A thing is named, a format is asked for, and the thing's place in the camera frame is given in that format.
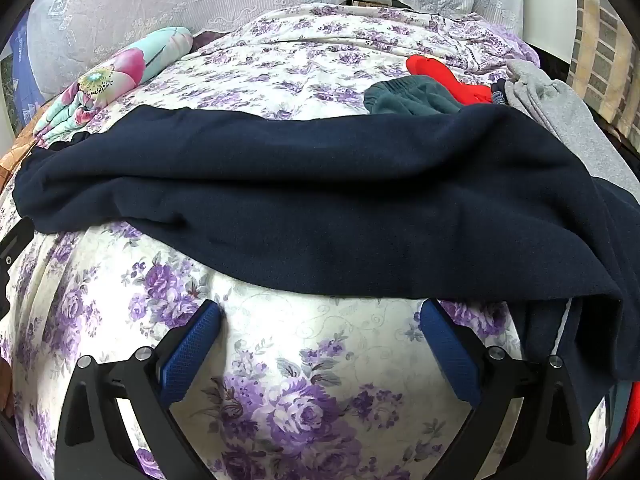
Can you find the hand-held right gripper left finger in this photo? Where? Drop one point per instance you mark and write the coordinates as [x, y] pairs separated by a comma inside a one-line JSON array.
[[192, 355]]

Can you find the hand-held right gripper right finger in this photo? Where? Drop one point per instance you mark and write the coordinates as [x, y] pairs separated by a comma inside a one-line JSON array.
[[447, 355]]

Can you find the navy blue pants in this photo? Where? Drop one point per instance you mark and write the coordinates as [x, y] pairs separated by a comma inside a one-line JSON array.
[[320, 200]]

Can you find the orange satin cloth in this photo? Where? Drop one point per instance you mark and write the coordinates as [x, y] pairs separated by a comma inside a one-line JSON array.
[[12, 165]]

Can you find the purple floral bedsheet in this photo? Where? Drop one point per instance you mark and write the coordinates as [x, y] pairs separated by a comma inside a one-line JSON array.
[[310, 340]]

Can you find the blue cloth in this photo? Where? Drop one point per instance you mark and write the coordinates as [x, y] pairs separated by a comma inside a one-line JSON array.
[[25, 65]]

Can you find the person's red clothing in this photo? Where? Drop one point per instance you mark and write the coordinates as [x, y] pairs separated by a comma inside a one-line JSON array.
[[627, 425]]

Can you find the folded pink teal floral blanket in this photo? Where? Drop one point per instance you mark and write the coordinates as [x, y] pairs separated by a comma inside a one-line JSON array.
[[115, 72]]

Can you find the dark green garment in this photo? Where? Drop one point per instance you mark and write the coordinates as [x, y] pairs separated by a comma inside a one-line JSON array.
[[405, 97]]

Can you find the light grey garment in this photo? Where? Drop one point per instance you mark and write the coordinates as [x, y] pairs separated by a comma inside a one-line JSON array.
[[565, 105]]

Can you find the grey lace cover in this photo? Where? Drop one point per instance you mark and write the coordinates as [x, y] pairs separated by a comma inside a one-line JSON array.
[[150, 5]]

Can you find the red garment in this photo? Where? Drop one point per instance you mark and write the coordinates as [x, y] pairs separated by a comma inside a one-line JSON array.
[[430, 67]]

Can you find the dark maroon cloth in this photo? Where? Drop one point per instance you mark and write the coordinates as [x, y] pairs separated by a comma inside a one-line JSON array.
[[207, 40]]

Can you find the purple patterned cloth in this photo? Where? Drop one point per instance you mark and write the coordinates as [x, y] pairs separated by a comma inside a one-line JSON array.
[[480, 40]]

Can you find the brown grey checked cloth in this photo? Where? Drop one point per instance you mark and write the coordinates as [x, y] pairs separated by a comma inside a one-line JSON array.
[[605, 45]]

